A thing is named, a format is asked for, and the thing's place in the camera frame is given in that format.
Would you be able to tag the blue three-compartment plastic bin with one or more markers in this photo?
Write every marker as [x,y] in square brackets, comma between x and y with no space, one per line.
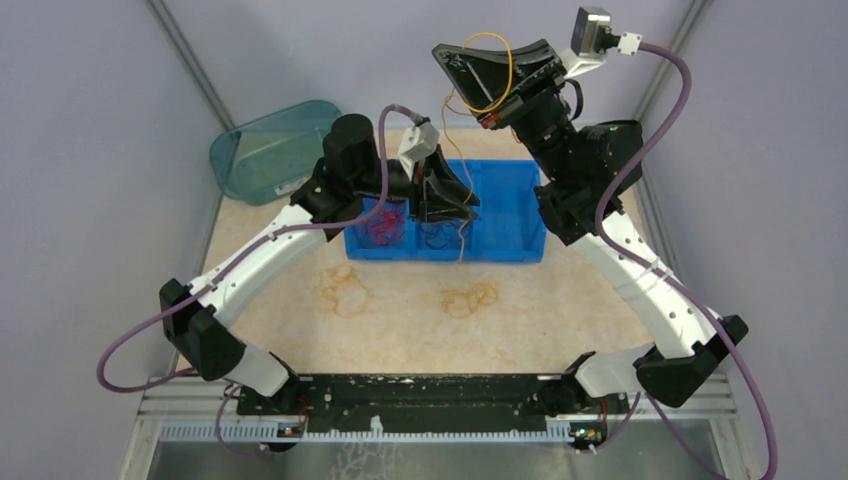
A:
[508,229]

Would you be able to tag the teal transparent plastic tub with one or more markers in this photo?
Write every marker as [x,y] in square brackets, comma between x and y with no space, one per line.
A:
[270,157]

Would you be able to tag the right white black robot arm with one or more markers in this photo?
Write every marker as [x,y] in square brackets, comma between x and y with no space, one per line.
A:
[587,169]

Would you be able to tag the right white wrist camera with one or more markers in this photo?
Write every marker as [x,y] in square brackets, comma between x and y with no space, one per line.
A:
[592,39]

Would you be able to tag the white slotted cable duct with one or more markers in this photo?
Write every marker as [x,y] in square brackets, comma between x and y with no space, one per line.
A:
[270,430]

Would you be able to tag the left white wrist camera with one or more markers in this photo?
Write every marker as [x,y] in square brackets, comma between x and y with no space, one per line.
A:
[417,143]

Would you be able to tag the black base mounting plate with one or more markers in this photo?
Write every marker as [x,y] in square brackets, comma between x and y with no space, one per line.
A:
[420,420]

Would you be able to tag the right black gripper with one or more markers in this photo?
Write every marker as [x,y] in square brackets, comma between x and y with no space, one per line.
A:
[480,77]

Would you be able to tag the aluminium frame rail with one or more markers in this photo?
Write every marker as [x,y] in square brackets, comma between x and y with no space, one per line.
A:
[336,395]

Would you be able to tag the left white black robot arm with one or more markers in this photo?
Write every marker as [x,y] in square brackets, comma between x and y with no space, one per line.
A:
[199,315]

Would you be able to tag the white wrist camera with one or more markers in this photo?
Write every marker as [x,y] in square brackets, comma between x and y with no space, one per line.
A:
[417,143]
[592,39]

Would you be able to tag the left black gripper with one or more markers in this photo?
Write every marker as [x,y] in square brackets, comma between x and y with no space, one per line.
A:
[436,179]

